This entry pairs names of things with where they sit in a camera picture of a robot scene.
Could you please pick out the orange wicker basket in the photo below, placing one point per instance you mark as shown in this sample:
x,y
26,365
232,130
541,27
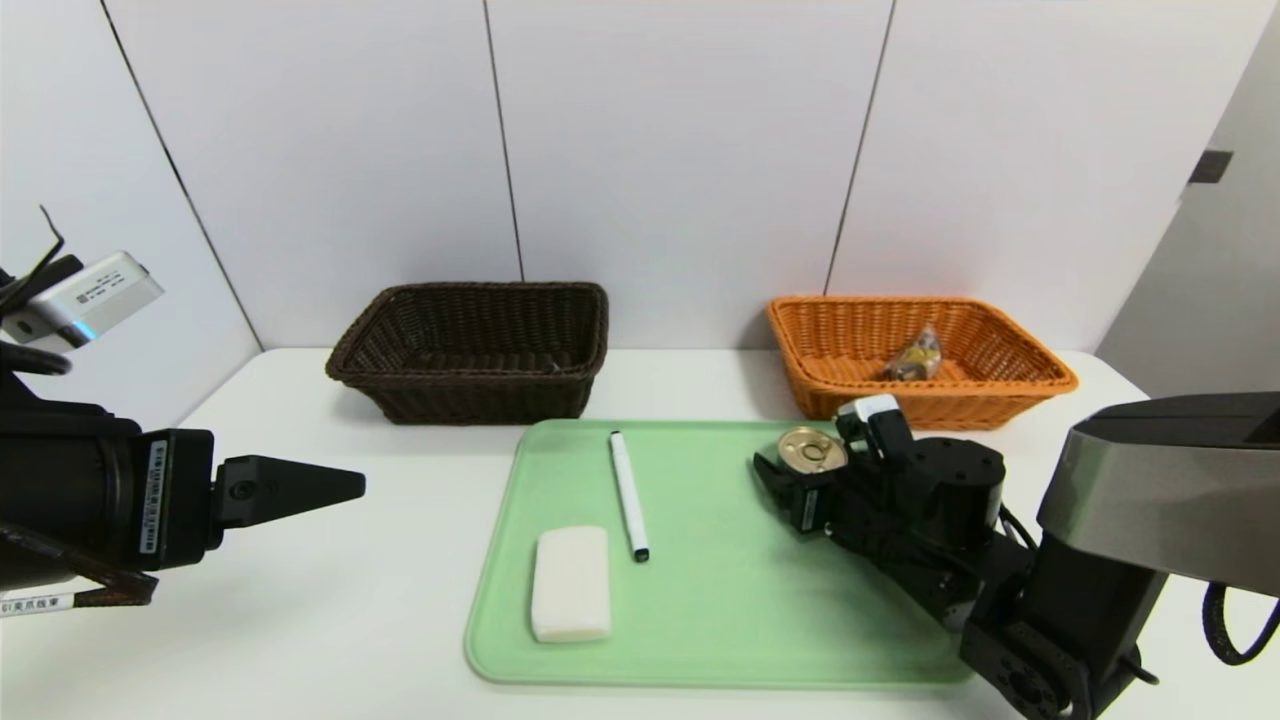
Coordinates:
x,y
850,400

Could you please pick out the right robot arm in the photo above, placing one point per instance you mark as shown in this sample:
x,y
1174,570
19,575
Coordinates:
x,y
1100,520

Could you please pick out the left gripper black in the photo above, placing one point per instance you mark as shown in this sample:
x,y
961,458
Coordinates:
x,y
172,497

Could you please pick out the clear wrapped snack packet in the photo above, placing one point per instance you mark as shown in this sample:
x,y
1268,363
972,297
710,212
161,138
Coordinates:
x,y
912,358

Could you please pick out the dark wall plate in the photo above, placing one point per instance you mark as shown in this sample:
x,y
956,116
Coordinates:
x,y
1210,166

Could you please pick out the white soap bar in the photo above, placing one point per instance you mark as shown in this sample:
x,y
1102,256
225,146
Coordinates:
x,y
570,585

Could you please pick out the thick white marker black tip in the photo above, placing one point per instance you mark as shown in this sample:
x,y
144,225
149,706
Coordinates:
x,y
627,490

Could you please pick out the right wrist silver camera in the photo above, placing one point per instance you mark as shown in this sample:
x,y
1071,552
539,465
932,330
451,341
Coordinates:
x,y
868,412

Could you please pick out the dark brown wicker basket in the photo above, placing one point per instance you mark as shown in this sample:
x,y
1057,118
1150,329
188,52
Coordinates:
x,y
470,350

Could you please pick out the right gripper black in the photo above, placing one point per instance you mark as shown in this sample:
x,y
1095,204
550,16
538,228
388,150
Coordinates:
x,y
806,503

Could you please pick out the light green plastic tray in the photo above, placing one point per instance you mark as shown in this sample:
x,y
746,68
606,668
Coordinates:
x,y
700,600

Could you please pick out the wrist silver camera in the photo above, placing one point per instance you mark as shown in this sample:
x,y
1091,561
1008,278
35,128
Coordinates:
x,y
868,412
95,290

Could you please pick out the small tin can gold lid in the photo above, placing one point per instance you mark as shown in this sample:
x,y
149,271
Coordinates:
x,y
812,450

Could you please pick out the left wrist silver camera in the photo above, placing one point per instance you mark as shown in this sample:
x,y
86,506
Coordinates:
x,y
95,290

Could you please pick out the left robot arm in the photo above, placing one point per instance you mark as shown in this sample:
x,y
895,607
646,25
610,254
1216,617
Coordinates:
x,y
60,480

